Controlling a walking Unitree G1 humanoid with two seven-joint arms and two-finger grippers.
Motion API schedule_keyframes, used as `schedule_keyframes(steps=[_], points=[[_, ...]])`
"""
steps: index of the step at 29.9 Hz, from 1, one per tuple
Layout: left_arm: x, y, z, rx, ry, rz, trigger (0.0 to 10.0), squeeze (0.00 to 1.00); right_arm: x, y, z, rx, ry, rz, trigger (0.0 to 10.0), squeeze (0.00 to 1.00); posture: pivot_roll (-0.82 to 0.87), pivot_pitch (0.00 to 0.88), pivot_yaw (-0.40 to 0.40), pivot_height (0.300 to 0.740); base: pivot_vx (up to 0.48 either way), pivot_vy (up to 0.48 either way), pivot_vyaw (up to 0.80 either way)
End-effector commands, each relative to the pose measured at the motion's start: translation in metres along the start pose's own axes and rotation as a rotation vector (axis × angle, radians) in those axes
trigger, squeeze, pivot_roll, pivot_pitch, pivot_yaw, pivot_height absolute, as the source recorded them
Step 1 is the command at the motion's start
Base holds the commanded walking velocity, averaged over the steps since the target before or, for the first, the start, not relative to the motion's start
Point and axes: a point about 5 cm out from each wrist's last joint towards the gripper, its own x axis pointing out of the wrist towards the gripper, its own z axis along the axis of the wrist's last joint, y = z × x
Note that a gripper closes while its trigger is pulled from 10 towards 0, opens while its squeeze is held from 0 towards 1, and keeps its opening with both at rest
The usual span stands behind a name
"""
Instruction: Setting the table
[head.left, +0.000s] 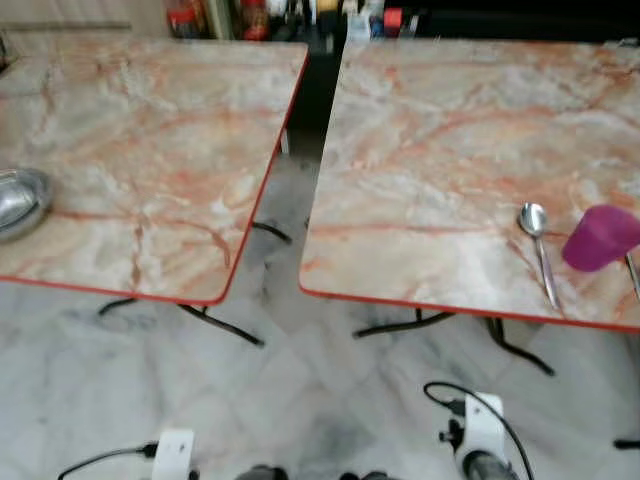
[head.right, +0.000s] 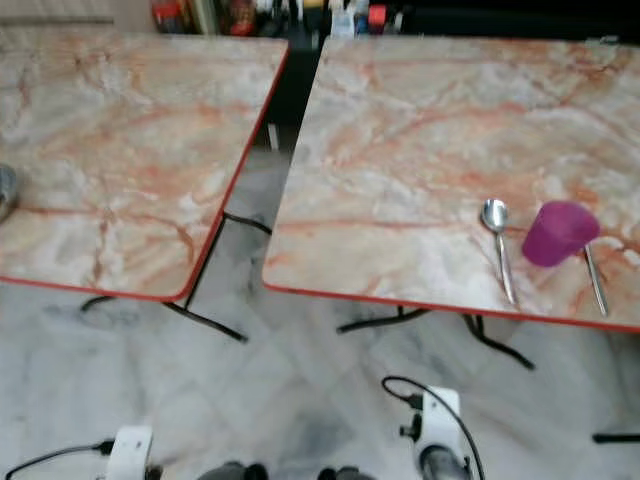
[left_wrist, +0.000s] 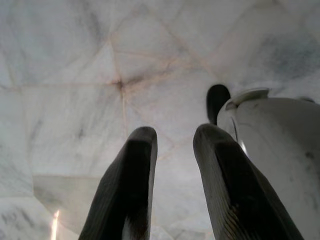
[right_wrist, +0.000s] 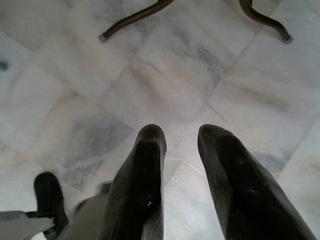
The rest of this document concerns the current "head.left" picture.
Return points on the purple plastic cup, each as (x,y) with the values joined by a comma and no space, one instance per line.
(600,240)

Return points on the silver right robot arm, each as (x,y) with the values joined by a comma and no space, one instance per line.
(483,467)

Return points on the dark left robot foot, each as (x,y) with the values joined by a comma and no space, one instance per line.
(262,472)

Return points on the steel spoon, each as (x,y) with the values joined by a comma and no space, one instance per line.
(533,218)

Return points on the steel fork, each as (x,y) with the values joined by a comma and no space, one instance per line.
(633,275)

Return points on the marble top folding table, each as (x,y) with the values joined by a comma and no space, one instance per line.
(450,130)
(150,150)

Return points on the small red container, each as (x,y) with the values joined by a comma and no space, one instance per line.
(392,20)

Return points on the white bottle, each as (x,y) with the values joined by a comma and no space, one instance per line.
(357,24)

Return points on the red bottle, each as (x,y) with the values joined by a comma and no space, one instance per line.
(255,18)

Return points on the steel bowl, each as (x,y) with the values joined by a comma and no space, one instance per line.
(20,200)

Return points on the red jar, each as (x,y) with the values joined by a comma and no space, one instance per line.
(183,18)

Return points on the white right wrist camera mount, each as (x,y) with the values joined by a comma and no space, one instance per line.
(482,425)

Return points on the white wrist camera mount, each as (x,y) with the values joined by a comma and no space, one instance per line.
(482,425)
(172,450)

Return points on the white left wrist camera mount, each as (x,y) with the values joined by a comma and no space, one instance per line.
(172,450)

